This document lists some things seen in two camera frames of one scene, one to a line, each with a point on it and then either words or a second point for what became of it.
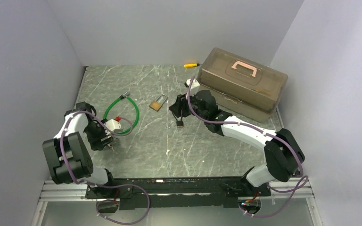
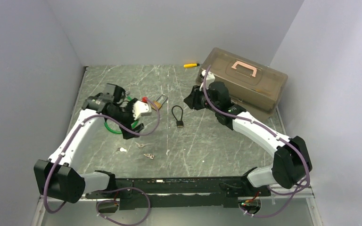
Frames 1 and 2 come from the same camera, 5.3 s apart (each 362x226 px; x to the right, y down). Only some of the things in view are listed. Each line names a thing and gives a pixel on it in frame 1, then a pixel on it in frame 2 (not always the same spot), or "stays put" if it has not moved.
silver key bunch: (111, 145) → (149, 155)
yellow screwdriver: (189, 65) stays put
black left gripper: (95, 143) → (128, 133)
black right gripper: (176, 108) → (192, 100)
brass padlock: (156, 105) stays put
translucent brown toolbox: (243, 88) stays put
